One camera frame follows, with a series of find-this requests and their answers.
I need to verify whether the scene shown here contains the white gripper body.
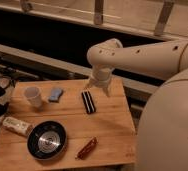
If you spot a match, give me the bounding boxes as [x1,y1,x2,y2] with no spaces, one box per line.
[90,66,113,88]

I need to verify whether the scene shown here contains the metal railing frame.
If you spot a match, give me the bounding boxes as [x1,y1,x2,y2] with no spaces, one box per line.
[0,0,188,39]

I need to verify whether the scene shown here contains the black striped rectangular case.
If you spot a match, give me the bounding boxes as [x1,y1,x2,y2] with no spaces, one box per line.
[81,91,96,114]

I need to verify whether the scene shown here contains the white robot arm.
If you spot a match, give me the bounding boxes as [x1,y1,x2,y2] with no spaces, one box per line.
[87,38,188,171]

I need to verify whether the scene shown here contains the black round bowl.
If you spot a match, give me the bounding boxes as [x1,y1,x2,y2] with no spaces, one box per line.
[27,121,67,160]

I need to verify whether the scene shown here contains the red-brown pocket knife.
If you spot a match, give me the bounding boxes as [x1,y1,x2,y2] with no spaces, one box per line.
[76,137,98,160]

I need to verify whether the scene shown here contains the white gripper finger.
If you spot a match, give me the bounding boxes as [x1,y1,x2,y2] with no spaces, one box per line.
[84,79,93,89]
[103,86,111,97]

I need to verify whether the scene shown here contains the white rectangular packet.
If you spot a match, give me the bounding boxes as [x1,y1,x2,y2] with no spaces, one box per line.
[2,117,33,136]

